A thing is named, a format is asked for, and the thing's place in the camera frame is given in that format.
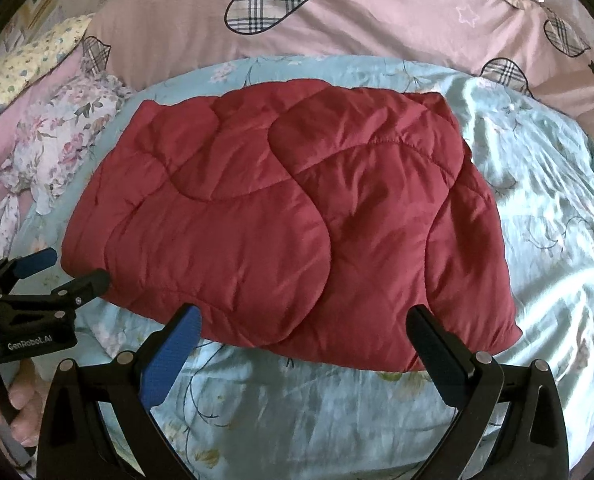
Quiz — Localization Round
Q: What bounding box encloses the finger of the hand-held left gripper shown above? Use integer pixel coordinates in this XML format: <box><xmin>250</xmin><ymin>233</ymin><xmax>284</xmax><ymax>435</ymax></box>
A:
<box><xmin>14</xmin><ymin>247</ymin><xmax>58</xmax><ymax>279</ymax></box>
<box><xmin>52</xmin><ymin>268</ymin><xmax>112</xmax><ymax>307</ymax></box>

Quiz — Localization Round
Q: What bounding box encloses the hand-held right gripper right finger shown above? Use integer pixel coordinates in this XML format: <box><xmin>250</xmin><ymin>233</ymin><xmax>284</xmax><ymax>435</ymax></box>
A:
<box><xmin>407</xmin><ymin>305</ymin><xmax>570</xmax><ymax>480</ymax></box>

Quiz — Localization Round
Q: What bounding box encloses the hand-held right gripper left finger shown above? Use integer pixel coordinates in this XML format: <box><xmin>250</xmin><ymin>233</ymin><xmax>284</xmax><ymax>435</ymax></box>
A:
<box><xmin>42</xmin><ymin>304</ymin><xmax>204</xmax><ymax>480</ymax></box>

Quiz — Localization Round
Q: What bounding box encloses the red quilted jacket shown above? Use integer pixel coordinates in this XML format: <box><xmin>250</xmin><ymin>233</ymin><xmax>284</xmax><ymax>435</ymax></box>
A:
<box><xmin>61</xmin><ymin>78</ymin><xmax>524</xmax><ymax>374</ymax></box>

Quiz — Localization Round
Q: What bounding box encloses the person's left hand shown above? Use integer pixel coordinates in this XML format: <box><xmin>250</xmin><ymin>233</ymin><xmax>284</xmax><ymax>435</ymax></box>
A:
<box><xmin>0</xmin><ymin>359</ymin><xmax>46</xmax><ymax>456</ymax></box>

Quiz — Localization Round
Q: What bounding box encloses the pink floral pillow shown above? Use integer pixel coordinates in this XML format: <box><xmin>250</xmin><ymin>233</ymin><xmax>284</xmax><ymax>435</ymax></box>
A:
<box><xmin>0</xmin><ymin>72</ymin><xmax>134</xmax><ymax>257</ymax></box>

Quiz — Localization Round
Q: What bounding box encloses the light blue floral bedsheet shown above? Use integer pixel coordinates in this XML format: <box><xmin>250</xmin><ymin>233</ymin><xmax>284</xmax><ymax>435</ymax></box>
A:
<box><xmin>0</xmin><ymin>55</ymin><xmax>594</xmax><ymax>480</ymax></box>

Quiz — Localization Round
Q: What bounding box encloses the yellow floral pillow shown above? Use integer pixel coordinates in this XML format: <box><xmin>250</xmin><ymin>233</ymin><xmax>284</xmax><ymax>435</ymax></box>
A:
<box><xmin>0</xmin><ymin>14</ymin><xmax>96</xmax><ymax>127</ymax></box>

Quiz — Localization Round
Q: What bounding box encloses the gold-trimmed floral headboard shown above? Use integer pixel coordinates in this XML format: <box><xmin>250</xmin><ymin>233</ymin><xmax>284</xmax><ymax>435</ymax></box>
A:
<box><xmin>7</xmin><ymin>0</ymin><xmax>58</xmax><ymax>31</ymax></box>

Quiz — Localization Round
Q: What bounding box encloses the pink heart-print duvet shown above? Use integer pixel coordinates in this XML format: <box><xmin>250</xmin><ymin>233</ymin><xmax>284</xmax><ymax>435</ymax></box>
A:
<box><xmin>84</xmin><ymin>0</ymin><xmax>594</xmax><ymax>127</ymax></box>

